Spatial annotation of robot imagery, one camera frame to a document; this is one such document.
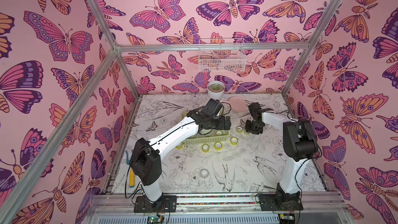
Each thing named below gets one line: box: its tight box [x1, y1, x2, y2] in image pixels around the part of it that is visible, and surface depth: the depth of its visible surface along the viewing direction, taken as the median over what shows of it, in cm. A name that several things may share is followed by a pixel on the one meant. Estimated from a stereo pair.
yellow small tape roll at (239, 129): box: [236, 126, 244, 134], surface depth 102 cm
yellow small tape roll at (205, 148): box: [201, 143, 210, 153], surface depth 94 cm
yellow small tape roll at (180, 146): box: [175, 142, 184, 150], surface depth 94 cm
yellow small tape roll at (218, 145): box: [214, 141, 223, 151], surface depth 94 cm
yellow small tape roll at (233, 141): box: [230, 136, 239, 146], surface depth 96 cm
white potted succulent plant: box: [207, 80, 226, 101], surface depth 112 cm
